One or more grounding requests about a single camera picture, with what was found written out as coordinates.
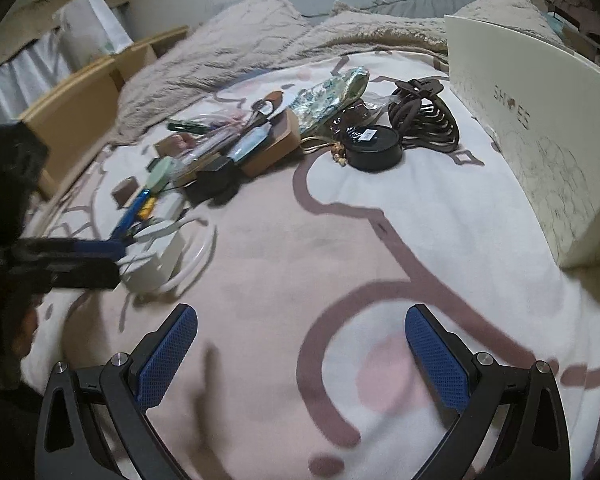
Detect gold cord wooden beads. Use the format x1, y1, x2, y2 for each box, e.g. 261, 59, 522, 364
300, 135, 353, 169

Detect white power adapter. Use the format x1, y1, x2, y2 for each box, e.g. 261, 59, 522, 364
121, 220, 187, 295

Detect wooden shelf unit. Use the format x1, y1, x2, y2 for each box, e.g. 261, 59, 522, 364
17, 25, 191, 201

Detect white blue packet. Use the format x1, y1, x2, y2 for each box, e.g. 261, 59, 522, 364
227, 125, 276, 165

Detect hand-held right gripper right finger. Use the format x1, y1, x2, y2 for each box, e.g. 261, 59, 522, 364
405, 303, 571, 480

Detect white tote bag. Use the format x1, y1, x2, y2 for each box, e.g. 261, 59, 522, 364
55, 0, 133, 61

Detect cartoon printed bed sheet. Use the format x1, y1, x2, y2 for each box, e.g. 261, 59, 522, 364
20, 50, 600, 480

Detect pink tan case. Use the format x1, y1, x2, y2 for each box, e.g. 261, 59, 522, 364
154, 132, 191, 158

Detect clear plastic case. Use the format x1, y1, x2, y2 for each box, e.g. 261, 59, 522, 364
172, 122, 241, 173

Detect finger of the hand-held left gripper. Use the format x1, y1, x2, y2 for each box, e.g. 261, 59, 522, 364
15, 236, 129, 264
45, 260, 122, 293

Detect grey curtain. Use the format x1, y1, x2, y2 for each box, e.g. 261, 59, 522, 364
0, 30, 78, 131

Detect black round tin white label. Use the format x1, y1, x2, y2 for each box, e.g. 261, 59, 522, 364
341, 124, 404, 174

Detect blue floral pouch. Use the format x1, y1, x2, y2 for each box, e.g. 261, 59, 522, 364
287, 67, 371, 137

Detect white cardboard box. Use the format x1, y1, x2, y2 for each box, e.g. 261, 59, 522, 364
444, 14, 600, 270

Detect brown bandage roll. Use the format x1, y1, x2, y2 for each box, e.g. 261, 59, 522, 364
111, 177, 142, 209

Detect mint green round case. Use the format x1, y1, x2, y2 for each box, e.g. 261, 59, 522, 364
147, 156, 174, 197

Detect cardboard with drawings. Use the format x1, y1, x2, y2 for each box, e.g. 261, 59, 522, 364
15, 0, 126, 28

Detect white plastic ring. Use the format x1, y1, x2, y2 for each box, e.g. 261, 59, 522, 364
157, 216, 217, 297

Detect dark brown claw hair clip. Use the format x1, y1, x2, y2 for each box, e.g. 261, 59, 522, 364
387, 76, 462, 154

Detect dark green long hair clip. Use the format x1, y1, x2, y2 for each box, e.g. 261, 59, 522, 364
167, 118, 207, 134

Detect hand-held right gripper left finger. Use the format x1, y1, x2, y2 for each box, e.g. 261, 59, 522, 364
34, 303, 198, 480

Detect brown leather strap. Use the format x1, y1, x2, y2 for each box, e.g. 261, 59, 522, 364
250, 89, 286, 122

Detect beige tufted pillow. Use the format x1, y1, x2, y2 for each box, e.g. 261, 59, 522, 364
300, 0, 563, 68
112, 0, 341, 146

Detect pale grey cylinder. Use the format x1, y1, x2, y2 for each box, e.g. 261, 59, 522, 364
150, 195, 186, 221

